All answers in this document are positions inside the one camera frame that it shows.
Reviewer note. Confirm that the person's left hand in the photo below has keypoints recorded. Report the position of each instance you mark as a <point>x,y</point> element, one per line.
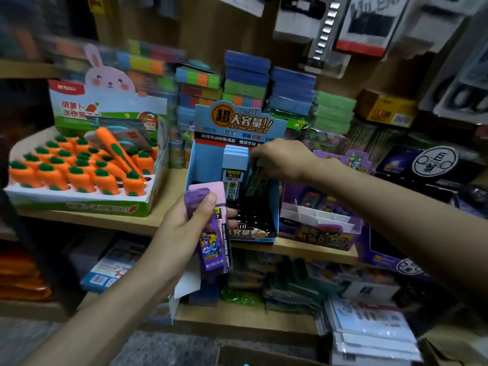
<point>175,240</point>

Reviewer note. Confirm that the person's right hand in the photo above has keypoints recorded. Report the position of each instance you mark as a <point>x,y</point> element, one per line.
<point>290,160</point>

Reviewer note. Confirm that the wooden shelf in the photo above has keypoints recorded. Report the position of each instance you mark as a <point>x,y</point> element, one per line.
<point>175,190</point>

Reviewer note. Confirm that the purple display box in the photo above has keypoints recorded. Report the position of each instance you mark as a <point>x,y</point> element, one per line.
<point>320,225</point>

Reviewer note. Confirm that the blue display box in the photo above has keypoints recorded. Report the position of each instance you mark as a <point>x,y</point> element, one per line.
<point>229,122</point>

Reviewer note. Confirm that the black and white display box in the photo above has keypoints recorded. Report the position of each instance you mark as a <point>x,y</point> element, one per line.
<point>434,167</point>

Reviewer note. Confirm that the brown cardboard box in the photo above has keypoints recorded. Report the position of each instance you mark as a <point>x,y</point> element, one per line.
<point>267,354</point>

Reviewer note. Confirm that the person's left forearm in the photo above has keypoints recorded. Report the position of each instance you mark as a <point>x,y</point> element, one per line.
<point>99,324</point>

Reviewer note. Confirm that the person's right forearm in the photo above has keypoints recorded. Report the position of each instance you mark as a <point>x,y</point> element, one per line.
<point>404,225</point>

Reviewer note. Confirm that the orange carrot pen display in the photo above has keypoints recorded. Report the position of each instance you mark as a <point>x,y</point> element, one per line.
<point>76,175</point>

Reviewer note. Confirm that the stack of green packets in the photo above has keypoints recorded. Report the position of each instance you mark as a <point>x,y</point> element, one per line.
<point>335,114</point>

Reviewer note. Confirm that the stack of blue packets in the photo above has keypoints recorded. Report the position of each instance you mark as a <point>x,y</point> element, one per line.
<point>290,91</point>

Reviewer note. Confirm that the yellow carton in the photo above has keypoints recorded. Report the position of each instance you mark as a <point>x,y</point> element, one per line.
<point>387,109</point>

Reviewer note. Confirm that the heap of green teal packs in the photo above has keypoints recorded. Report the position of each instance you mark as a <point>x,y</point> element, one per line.
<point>282,282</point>

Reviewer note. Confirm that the orange folders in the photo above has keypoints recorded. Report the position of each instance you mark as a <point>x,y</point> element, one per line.
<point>23,274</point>

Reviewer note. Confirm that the black red hanging package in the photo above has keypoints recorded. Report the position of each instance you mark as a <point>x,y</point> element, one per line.
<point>373,26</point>

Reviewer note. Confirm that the stack of multicoloured packets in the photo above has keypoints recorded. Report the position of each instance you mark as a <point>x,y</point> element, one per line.
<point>145,61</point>

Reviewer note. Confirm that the stack of white packets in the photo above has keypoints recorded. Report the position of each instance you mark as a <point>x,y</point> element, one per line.
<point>373,331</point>

